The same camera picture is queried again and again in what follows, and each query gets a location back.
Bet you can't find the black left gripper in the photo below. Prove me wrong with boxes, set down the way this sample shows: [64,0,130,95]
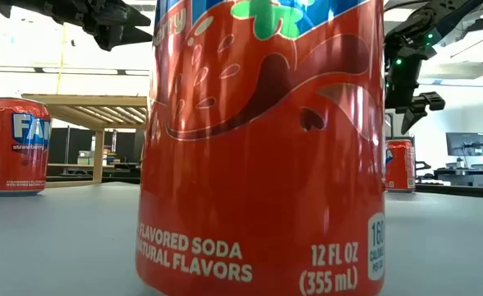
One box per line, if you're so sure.
[71,0,154,53]

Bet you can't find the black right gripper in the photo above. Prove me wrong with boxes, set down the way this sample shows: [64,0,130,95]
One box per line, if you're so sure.
[384,28,447,135]

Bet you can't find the red Fanta strawberry can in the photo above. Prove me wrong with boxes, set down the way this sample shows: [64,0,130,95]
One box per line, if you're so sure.
[136,0,387,296]
[384,138,417,193]
[0,97,53,197]

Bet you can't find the wooden slatted shelf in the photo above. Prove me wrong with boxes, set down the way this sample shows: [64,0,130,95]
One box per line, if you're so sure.
[21,93,150,189]

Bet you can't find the computer monitor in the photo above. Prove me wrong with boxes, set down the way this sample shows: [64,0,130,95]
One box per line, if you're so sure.
[445,132,483,158]

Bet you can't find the black partition panel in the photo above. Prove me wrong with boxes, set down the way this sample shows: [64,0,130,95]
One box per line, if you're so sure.
[47,127,146,165]

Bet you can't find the stacked boxes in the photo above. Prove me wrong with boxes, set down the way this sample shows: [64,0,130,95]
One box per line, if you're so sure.
[76,142,122,167]

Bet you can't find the yellow cable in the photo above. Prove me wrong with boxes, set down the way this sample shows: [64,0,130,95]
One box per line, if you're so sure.
[56,23,68,95]

